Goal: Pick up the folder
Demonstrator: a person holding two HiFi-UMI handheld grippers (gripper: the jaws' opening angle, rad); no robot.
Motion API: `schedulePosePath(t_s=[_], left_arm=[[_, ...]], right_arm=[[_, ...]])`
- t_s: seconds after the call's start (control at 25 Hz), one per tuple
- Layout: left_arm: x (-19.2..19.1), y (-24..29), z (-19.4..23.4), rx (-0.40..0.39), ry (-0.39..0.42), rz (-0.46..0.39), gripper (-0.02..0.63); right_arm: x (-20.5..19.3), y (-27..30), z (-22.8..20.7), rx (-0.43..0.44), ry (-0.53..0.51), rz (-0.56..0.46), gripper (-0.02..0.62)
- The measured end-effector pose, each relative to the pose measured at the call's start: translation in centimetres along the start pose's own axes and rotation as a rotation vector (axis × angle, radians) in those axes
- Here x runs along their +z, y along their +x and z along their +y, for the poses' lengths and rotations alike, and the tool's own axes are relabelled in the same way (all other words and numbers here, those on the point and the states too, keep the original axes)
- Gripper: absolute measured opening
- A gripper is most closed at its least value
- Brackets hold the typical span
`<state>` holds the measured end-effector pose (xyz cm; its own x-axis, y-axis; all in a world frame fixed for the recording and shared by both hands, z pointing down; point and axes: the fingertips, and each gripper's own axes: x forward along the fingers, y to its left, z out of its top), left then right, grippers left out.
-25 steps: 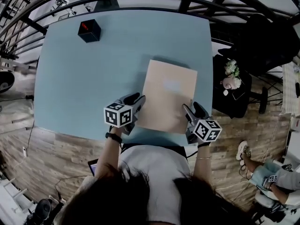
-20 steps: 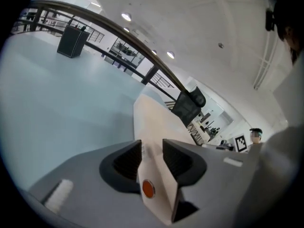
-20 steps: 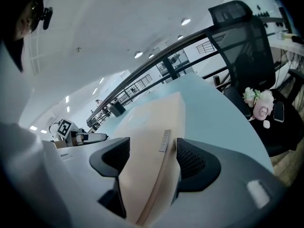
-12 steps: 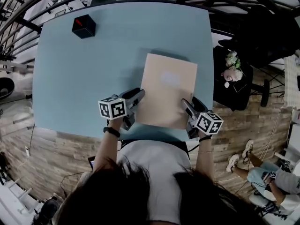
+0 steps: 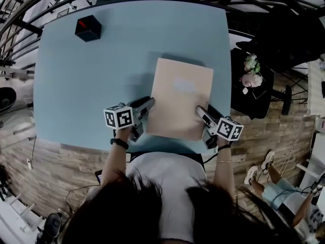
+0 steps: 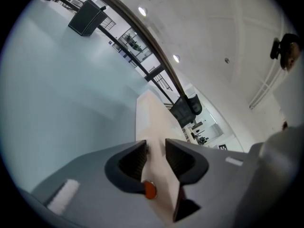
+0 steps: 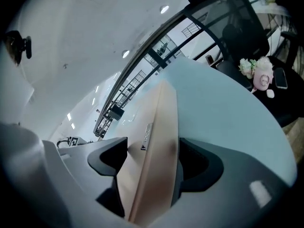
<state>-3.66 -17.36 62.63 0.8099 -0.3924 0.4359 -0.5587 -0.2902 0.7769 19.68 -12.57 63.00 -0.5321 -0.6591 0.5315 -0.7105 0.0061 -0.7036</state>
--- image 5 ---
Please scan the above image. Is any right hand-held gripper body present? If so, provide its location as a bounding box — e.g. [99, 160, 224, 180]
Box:
[197, 105, 244, 149]

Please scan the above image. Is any black floor fan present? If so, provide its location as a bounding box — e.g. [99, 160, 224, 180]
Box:
[0, 86, 17, 115]

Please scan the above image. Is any black wristband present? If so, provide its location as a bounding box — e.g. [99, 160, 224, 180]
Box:
[110, 138, 129, 150]

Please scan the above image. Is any black side table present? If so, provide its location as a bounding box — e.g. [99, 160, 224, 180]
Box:
[230, 8, 325, 120]

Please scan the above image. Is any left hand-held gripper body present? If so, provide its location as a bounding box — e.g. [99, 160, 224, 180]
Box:
[103, 96, 155, 142]

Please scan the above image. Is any black pen holder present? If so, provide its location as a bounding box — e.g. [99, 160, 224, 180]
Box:
[74, 14, 103, 43]

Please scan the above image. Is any person's left forearm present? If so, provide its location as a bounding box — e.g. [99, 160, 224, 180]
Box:
[100, 128, 131, 188]

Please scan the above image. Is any beige paper envelope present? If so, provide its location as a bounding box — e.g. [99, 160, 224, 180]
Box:
[146, 57, 214, 142]

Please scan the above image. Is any person's white shirt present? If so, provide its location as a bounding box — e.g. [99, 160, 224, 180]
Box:
[126, 151, 208, 244]

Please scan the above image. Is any white cloth covered table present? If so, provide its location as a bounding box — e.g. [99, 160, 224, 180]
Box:
[306, 59, 325, 111]

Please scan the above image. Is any white flower bouquet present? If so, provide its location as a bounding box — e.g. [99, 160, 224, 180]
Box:
[240, 53, 264, 89]

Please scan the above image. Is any person's right forearm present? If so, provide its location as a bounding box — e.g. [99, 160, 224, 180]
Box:
[212, 138, 236, 196]

